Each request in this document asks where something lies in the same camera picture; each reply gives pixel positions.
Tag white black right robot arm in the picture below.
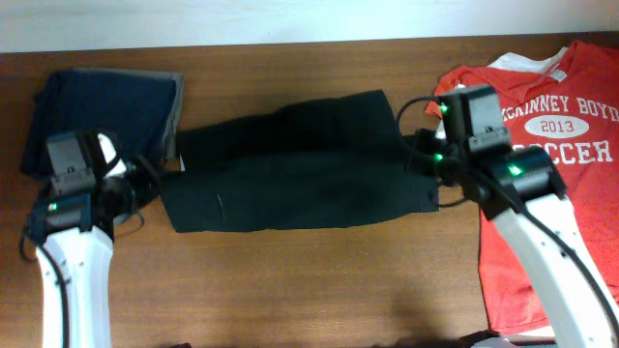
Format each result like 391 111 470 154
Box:
405 85 618 347

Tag folded navy blue garment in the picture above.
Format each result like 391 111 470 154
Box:
20 69 175 178

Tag red soccer t-shirt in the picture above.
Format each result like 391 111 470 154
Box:
425 40 619 335

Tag folded grey garment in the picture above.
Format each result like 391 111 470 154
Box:
74 67 185 163

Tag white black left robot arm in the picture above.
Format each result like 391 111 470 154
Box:
22 130 162 347

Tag white garment under red shirt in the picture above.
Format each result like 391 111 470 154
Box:
487 46 568 73

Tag black shorts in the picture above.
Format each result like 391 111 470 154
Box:
162 90 437 233

